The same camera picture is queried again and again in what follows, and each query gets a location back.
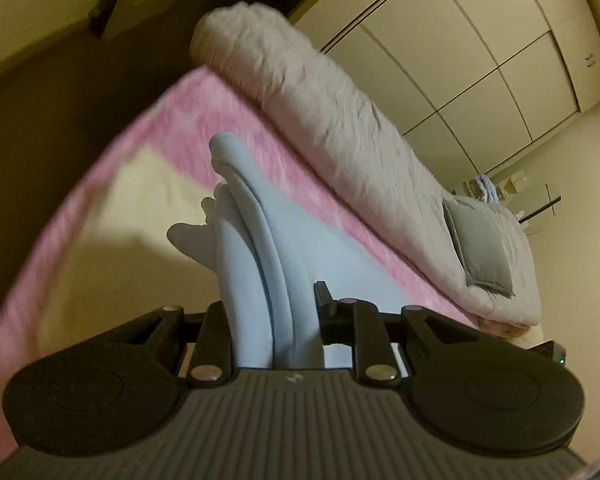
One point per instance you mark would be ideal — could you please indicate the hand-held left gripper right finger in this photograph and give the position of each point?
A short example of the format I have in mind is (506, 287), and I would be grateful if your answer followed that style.
(322, 310)

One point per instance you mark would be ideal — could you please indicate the white quilt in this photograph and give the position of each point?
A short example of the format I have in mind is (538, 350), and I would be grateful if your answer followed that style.
(340, 125)

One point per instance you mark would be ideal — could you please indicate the grey pillow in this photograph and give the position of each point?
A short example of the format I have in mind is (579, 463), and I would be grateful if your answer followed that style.
(480, 250)

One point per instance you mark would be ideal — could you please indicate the blue cloth pile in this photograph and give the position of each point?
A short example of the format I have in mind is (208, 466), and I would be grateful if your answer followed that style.
(487, 189)

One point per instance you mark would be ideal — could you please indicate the light blue shirt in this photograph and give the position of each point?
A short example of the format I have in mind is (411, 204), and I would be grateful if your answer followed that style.
(250, 260)

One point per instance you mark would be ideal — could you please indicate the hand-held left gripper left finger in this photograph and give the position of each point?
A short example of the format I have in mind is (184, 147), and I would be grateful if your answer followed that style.
(212, 340)

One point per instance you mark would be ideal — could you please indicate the cream wardrobe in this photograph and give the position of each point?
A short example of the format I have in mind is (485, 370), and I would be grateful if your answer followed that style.
(470, 50)

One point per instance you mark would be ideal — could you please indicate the pink fluffy blanket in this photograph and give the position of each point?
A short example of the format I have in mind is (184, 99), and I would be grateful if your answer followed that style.
(190, 110)

